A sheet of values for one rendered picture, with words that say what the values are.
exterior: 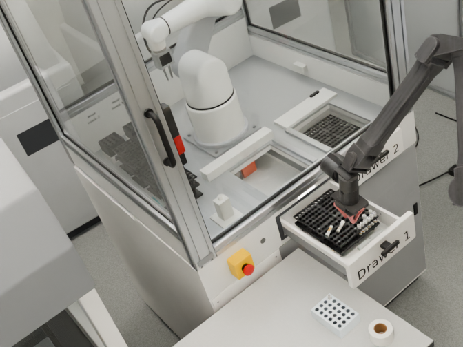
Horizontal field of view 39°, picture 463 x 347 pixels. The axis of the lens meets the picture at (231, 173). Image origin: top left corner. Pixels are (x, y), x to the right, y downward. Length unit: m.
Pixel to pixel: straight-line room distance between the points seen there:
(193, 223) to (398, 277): 1.24
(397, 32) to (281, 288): 0.94
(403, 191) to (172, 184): 1.12
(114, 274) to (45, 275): 2.16
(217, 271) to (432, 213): 1.59
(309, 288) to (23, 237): 1.06
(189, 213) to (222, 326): 0.41
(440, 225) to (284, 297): 1.40
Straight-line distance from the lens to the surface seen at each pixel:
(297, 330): 2.08
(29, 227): 1.43
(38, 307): 1.51
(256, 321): 2.13
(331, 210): 2.21
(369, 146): 1.86
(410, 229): 2.15
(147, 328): 3.28
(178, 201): 1.89
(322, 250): 2.10
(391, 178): 2.57
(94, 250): 3.81
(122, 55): 1.64
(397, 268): 2.90
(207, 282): 2.12
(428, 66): 1.78
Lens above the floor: 2.39
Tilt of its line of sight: 37 degrees down
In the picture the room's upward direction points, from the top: 18 degrees counter-clockwise
